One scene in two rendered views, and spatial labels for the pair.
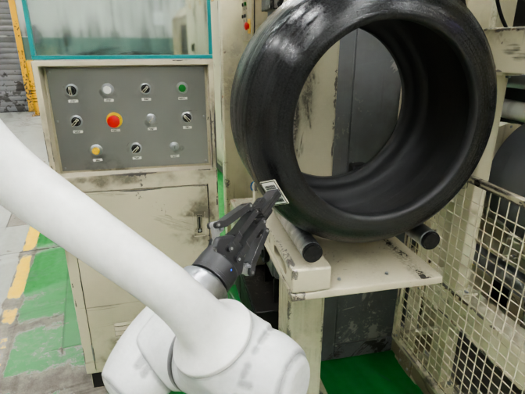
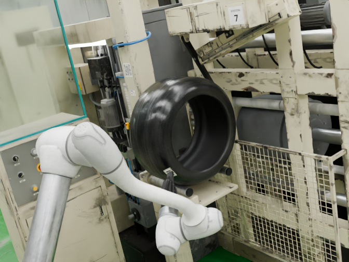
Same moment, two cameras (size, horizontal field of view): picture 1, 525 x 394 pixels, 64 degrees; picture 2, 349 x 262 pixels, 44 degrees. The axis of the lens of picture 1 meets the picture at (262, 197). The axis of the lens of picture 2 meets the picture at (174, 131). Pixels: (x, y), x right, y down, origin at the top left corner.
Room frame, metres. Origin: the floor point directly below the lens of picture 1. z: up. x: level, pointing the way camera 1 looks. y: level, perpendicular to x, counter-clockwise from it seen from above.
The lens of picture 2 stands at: (-1.01, 0.66, 1.81)
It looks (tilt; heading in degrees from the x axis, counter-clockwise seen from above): 16 degrees down; 338
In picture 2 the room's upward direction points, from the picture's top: 11 degrees counter-clockwise
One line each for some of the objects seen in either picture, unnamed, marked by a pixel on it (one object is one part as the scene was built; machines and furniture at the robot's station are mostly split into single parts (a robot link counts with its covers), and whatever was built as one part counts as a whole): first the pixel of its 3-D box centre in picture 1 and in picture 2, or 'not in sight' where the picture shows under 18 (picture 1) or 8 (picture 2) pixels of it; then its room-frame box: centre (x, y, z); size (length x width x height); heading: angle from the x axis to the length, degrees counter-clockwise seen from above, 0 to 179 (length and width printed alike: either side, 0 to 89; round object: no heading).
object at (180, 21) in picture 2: not in sight; (219, 14); (0.95, -0.52, 1.71); 0.61 x 0.25 x 0.15; 12
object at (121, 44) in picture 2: not in sight; (131, 40); (1.25, -0.13, 1.66); 0.19 x 0.19 x 0.06; 12
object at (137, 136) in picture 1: (145, 221); (60, 223); (1.58, 0.47, 0.63); 0.56 x 0.41 x 1.27; 102
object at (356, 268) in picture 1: (340, 252); (191, 191); (1.01, -0.21, 0.80); 0.37 x 0.36 x 0.02; 102
